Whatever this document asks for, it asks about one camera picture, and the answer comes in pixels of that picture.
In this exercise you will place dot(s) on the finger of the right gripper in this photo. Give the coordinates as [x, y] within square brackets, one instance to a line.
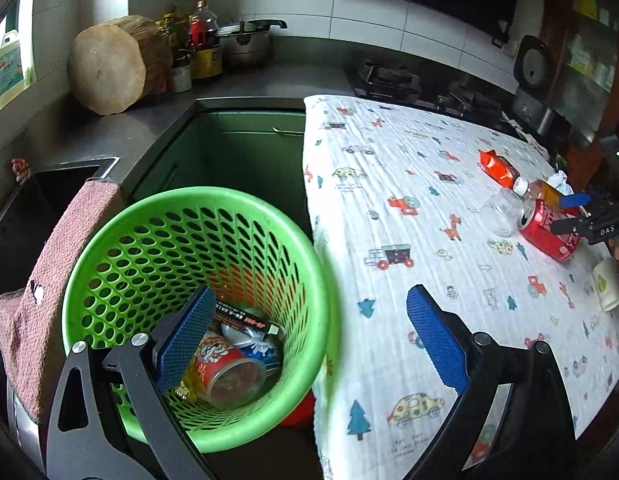
[571, 225]
[575, 200]

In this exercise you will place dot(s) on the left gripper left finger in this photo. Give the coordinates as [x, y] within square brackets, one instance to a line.
[86, 435]

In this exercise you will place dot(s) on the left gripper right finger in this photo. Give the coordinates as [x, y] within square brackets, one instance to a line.
[535, 437]

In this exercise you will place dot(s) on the silver white wrapper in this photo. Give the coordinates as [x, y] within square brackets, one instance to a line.
[558, 181]

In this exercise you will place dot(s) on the red soda can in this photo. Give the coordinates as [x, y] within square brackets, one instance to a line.
[534, 225]

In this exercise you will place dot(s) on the gold red tea bottle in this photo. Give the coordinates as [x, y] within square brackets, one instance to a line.
[537, 190]

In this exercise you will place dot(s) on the white paper cup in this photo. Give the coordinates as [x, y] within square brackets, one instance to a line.
[606, 278]

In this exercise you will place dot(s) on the orange Ovaltine snack packet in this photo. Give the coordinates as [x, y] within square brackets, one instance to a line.
[498, 168]

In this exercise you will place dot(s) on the red instant noodle cup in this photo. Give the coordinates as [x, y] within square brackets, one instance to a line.
[222, 375]

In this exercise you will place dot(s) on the blue white drink can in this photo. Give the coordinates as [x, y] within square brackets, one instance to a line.
[267, 350]

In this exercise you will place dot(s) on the pink towel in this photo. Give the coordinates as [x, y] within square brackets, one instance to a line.
[31, 342]

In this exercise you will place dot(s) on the black rice cooker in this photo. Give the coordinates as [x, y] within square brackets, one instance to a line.
[534, 71]

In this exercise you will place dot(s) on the green plastic basket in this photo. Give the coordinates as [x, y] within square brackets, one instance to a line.
[148, 260]

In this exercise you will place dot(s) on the patterned white tablecloth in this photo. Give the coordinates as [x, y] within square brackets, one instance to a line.
[395, 197]

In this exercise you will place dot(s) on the wooden shelf cabinet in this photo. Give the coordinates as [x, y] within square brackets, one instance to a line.
[583, 38]

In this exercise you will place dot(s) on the black gas stove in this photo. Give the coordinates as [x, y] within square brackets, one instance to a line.
[440, 90]

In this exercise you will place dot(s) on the green cabinet drawer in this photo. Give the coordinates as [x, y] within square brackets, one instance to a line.
[258, 152]

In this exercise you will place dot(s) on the small white jar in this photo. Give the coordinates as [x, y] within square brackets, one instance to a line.
[181, 78]

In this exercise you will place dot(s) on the round wooden chopping block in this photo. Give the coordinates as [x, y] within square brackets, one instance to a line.
[114, 65]

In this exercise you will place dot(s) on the detergent bottle on windowsill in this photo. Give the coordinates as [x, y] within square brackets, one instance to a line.
[14, 78]

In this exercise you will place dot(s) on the steel pressure cooker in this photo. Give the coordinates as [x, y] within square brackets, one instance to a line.
[247, 43]

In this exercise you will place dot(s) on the oil bottle with yellow label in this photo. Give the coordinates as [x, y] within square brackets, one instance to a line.
[206, 57]

